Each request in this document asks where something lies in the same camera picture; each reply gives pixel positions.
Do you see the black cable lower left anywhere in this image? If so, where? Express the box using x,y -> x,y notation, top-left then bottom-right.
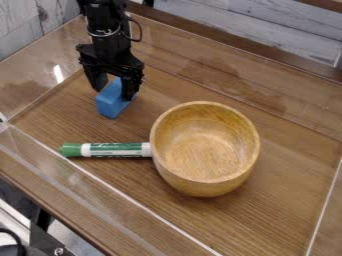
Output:
0,227 -> 28,256

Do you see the green and white marker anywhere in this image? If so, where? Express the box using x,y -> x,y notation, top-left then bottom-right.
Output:
60,143 -> 152,158

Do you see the blue rectangular block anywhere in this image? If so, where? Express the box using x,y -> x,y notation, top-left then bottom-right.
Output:
95,78 -> 134,119

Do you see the brown wooden bowl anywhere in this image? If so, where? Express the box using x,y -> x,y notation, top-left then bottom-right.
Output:
150,101 -> 261,198

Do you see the black metal base bracket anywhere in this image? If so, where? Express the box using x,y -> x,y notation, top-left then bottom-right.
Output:
29,223 -> 76,256

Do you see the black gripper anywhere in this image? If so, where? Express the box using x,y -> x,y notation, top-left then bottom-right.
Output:
76,36 -> 144,101

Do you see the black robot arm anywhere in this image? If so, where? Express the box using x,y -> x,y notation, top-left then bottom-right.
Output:
76,0 -> 144,101

